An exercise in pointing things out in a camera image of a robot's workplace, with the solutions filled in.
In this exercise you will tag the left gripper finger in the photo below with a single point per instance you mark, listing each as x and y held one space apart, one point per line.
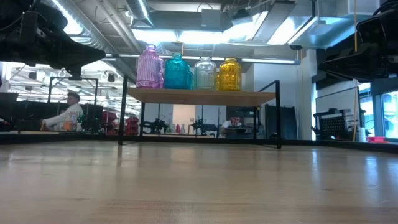
84 56

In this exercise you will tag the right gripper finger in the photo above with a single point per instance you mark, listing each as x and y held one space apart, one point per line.
351 65

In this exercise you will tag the pink ribbed glass vase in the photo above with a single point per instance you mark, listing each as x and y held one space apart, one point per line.
150 70

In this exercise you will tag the blue rippled glass vase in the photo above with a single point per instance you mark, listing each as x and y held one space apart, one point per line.
176 74

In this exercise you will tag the clear glass vase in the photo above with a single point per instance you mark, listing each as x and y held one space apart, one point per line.
205 74

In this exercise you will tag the black background robot arm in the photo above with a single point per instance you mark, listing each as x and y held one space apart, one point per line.
203 126
155 126

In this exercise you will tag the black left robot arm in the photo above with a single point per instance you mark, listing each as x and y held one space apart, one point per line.
9 7

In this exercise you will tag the black rack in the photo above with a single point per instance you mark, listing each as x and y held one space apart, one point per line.
334 126

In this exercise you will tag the person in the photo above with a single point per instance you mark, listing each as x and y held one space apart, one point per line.
66 116
231 124

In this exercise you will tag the orange white box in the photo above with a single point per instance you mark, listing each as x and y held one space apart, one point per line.
71 122

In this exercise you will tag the black office desk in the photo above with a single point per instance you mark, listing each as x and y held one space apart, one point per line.
28 115

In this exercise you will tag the white paper roll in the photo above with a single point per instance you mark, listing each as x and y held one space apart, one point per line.
361 135

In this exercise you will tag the red tray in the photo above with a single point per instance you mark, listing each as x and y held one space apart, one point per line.
377 139

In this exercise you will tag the black panel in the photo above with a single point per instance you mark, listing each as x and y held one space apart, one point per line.
289 123

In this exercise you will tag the ceiling light panel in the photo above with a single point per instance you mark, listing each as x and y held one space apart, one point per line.
186 36

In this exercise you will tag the pink bottle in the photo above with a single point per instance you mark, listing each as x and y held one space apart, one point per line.
178 128

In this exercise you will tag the clear bottle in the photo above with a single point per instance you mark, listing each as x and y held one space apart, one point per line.
183 129

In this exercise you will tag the dark shelving unit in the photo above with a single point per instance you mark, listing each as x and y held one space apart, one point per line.
241 130

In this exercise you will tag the grey ceiling box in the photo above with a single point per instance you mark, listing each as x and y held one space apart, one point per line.
210 18

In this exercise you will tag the silver spiral ceiling duct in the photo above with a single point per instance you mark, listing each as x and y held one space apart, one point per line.
93 37

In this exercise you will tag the white ceiling duct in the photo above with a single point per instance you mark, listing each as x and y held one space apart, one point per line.
326 28

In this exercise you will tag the black ceiling camera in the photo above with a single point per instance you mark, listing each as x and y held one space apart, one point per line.
295 47

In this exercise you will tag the wooden shelf with black frame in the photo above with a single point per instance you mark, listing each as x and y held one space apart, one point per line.
202 97

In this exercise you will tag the black metal table frame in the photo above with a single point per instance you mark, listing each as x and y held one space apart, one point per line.
186 139

